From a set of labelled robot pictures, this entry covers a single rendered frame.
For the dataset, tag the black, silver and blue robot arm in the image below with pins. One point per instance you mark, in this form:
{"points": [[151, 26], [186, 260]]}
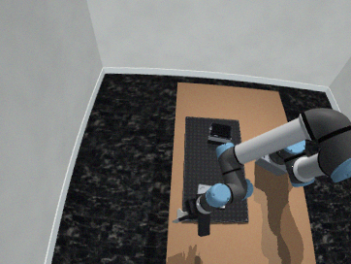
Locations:
{"points": [[334, 158]]}

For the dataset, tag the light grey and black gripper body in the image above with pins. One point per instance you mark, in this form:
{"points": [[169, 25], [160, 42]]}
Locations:
{"points": [[193, 211]]}

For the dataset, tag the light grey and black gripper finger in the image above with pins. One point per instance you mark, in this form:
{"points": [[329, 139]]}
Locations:
{"points": [[180, 216]]}

